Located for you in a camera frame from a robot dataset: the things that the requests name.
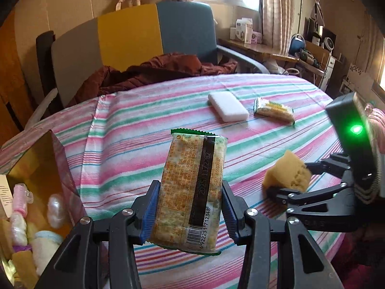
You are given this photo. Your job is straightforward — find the yellow sponge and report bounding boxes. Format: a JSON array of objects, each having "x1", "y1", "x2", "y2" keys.
[
  {"x1": 263, "y1": 150, "x2": 311, "y2": 194},
  {"x1": 11, "y1": 250, "x2": 39, "y2": 281}
]

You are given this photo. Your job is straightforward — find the green cracker packet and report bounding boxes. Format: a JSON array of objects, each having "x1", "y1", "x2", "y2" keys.
[
  {"x1": 254, "y1": 97, "x2": 296, "y2": 125},
  {"x1": 149, "y1": 128, "x2": 228, "y2": 255}
]

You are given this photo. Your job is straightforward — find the magenta blanket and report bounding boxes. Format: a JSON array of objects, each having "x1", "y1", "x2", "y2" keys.
[{"x1": 328, "y1": 232, "x2": 385, "y2": 289}]

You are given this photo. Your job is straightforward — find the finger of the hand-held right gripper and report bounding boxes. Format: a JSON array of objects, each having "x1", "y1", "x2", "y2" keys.
[
  {"x1": 304, "y1": 153, "x2": 351, "y2": 177},
  {"x1": 266, "y1": 182, "x2": 354, "y2": 214}
]

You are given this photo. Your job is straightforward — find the light blue white cloth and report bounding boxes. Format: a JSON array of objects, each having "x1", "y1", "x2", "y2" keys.
[{"x1": 31, "y1": 231, "x2": 63, "y2": 275}]

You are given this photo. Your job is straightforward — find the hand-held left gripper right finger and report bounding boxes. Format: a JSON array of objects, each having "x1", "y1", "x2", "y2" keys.
[{"x1": 222, "y1": 181, "x2": 345, "y2": 289}]

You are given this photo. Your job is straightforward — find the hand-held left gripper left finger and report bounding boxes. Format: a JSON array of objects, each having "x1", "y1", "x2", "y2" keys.
[{"x1": 36, "y1": 180, "x2": 161, "y2": 289}]

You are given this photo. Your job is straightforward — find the grey yellow blue chair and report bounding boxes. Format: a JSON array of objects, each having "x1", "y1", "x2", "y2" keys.
[{"x1": 36, "y1": 1, "x2": 270, "y2": 109}]

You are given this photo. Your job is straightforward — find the blue bag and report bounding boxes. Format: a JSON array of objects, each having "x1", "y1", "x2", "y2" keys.
[{"x1": 289, "y1": 34, "x2": 305, "y2": 55}]

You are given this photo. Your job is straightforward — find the white foam block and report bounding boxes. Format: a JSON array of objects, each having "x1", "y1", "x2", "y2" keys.
[{"x1": 208, "y1": 91, "x2": 250, "y2": 123}]

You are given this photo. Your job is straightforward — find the pink hair roller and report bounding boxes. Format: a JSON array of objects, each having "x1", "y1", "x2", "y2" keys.
[{"x1": 13, "y1": 183, "x2": 32, "y2": 215}]

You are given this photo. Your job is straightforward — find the gold cardboard box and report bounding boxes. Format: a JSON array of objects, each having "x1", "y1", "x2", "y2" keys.
[{"x1": 0, "y1": 129, "x2": 88, "y2": 289}]

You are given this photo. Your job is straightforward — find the white pearly wad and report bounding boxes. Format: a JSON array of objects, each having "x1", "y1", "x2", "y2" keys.
[
  {"x1": 10, "y1": 212, "x2": 28, "y2": 246},
  {"x1": 47, "y1": 194, "x2": 65, "y2": 228}
]

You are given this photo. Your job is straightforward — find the pink green striped bedsheet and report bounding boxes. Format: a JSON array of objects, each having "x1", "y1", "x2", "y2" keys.
[{"x1": 0, "y1": 74, "x2": 346, "y2": 289}]

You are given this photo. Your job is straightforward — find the wooden wardrobe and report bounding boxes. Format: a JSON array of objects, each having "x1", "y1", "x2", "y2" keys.
[{"x1": 0, "y1": 15, "x2": 38, "y2": 154}]

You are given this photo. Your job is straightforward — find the wooden desk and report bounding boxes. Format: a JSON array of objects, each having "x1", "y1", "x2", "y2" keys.
[{"x1": 218, "y1": 38, "x2": 299, "y2": 64}]

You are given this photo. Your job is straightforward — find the white medicine box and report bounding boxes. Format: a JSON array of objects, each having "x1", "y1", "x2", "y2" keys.
[{"x1": 235, "y1": 18, "x2": 253, "y2": 43}]

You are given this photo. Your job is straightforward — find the maroon jacket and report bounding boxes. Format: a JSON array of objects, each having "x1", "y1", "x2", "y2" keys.
[{"x1": 68, "y1": 53, "x2": 238, "y2": 106}]

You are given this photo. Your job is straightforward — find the wooden storage shelf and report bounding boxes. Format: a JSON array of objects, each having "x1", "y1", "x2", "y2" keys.
[{"x1": 298, "y1": 15, "x2": 339, "y2": 92}]

